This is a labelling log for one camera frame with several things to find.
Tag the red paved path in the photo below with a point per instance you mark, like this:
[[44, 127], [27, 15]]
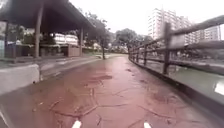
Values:
[[113, 86]]

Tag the group of trees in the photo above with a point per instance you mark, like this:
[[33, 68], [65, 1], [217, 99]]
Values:
[[125, 35]]

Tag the low white building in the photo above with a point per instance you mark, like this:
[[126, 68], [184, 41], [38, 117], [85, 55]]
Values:
[[65, 39]]

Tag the wooden railing fence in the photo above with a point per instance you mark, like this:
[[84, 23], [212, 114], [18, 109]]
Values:
[[166, 50]]

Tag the tall pale apartment building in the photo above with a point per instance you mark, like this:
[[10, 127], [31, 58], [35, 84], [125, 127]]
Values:
[[163, 21]]

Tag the robot's own part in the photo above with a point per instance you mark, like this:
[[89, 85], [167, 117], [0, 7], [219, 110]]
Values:
[[76, 124], [147, 125]]

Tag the roofed shelter with pillars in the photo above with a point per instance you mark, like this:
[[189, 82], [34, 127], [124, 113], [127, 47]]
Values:
[[50, 16]]

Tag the dark kerb under fence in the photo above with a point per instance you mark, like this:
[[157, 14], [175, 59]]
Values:
[[186, 91]]

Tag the greenish canal water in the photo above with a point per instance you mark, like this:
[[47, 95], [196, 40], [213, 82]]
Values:
[[196, 78]]

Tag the grey concrete barrier wall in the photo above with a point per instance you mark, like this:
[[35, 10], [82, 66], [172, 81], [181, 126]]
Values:
[[20, 76]]

